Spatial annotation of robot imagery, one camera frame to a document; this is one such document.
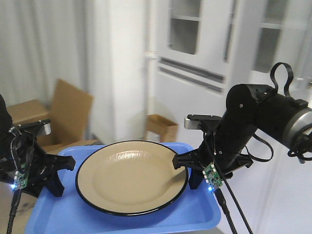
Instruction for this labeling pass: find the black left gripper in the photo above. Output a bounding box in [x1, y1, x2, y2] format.
[0, 121, 76, 197]

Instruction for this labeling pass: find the green circuit board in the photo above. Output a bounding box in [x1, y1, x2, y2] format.
[202, 163, 223, 193]
[11, 171, 29, 191]

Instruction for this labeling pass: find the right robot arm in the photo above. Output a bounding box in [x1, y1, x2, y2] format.
[173, 63, 312, 189]

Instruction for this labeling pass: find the green left circuit board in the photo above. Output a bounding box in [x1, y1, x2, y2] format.
[11, 171, 29, 191]

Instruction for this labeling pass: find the green right circuit board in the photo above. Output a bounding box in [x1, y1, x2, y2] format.
[202, 163, 223, 193]

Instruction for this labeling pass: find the beige plate with black rim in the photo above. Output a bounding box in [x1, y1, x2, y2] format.
[76, 141, 189, 216]

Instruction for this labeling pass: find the black braided cable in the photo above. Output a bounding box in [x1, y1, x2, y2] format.
[214, 165, 254, 234]
[6, 187, 23, 234]

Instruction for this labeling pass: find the grey curtain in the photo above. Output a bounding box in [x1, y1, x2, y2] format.
[0, 0, 98, 122]

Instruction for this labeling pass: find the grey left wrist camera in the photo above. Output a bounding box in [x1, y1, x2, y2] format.
[37, 119, 52, 136]

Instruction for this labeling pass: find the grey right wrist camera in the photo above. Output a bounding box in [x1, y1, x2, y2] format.
[184, 114, 204, 130]

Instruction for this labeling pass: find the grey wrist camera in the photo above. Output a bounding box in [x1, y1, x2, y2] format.
[37, 119, 52, 136]
[184, 114, 204, 130]

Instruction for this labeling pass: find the blue plastic tray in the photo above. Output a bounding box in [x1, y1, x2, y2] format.
[24, 142, 222, 234]

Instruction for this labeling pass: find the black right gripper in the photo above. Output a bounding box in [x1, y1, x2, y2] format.
[172, 114, 254, 190]

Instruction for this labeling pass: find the white glass door cabinet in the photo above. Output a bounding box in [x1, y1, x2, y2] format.
[147, 0, 312, 234]

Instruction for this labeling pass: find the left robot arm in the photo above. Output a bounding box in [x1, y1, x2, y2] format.
[0, 99, 76, 197]

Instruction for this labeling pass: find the large open cardboard box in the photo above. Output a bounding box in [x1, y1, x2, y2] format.
[7, 79, 98, 154]

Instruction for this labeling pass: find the small cardboard box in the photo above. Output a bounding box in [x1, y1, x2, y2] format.
[144, 114, 179, 142]

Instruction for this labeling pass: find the black right braided cable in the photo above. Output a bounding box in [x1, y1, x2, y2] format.
[214, 165, 254, 234]

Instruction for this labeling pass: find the black left braided cable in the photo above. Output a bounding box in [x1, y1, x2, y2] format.
[6, 187, 23, 234]

